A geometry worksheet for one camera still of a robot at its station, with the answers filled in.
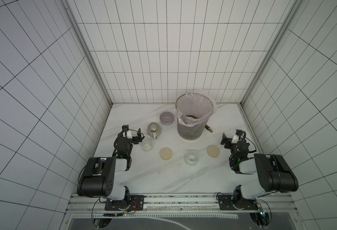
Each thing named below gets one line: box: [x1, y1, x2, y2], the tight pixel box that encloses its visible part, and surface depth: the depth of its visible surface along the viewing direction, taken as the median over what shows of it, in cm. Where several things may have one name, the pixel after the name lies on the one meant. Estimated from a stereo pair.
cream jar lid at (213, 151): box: [206, 144, 221, 159], surface depth 94 cm
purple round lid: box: [159, 111, 175, 126], surface depth 108 cm
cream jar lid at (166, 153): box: [159, 147, 173, 161], surface depth 92 cm
